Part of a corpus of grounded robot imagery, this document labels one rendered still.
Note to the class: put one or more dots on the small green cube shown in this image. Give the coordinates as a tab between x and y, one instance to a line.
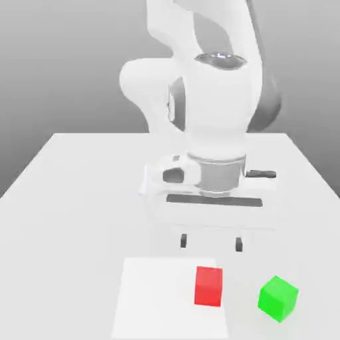
277	298

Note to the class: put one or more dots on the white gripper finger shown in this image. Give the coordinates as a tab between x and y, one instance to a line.
238	245
183	241

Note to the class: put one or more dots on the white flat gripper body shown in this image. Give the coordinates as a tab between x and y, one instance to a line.
212	215

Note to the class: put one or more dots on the small red cube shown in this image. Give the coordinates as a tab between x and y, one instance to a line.
208	288

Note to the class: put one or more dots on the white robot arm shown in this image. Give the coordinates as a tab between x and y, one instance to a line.
217	106

